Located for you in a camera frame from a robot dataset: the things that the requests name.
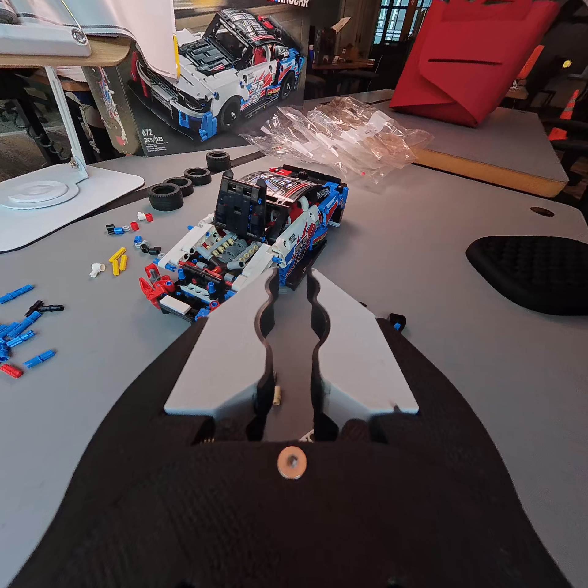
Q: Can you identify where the instruction booklet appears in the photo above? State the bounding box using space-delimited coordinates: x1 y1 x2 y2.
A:
0 0 180 81

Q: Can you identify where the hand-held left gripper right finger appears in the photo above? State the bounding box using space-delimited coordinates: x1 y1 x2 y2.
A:
308 269 420 440

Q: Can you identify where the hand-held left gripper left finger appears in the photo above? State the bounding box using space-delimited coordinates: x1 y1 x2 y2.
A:
163 268 280 440

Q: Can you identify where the brown wooden table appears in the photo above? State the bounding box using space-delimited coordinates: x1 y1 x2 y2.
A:
312 28 384 88

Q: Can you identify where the window with dark frames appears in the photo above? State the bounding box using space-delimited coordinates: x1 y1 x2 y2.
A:
373 0 435 44

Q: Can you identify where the pile of blue pins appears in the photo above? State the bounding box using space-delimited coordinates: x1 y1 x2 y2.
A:
0 284 57 369

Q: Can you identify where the toy car set box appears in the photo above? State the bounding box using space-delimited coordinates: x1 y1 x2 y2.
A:
85 0 313 159

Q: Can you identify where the pile of clear plastic bags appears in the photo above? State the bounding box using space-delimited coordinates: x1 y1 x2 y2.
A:
239 96 435 184

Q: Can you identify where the toy brick race car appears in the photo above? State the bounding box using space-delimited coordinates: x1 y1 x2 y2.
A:
139 164 349 324

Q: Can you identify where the white book stand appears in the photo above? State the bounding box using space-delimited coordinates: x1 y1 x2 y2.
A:
0 23 145 253

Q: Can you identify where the red paper bag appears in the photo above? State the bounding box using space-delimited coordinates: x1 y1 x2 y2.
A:
390 0 563 128

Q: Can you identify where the black mesh cushion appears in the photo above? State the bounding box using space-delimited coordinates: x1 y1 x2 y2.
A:
466 236 588 316

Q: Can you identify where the orange striped traffic cone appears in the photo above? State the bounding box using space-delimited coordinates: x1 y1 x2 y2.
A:
549 89 580 141

